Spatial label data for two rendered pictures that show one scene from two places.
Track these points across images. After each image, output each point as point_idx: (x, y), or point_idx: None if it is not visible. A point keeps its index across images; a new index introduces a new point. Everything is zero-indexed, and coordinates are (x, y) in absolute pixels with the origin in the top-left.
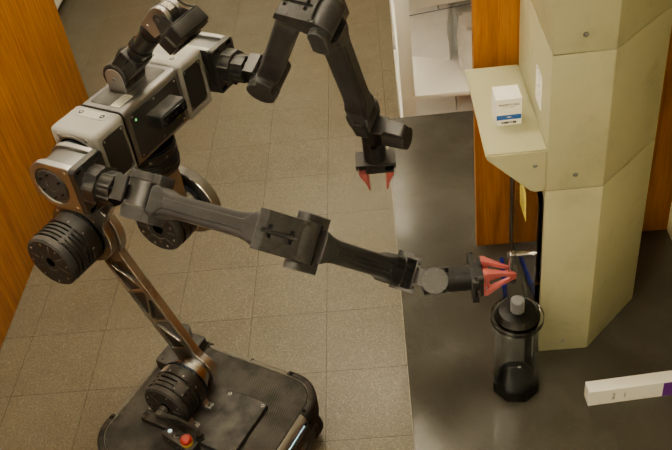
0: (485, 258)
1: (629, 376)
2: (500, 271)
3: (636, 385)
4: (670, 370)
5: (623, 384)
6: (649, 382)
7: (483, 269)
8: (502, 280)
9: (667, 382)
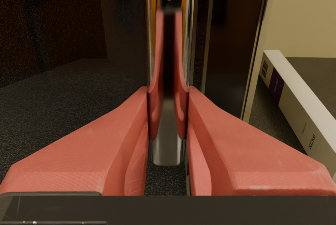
0: (64, 152)
1: (304, 107)
2: (212, 111)
3: (321, 104)
4: (279, 73)
5: (325, 115)
6: (309, 92)
7: (258, 180)
8: (201, 165)
9: (302, 79)
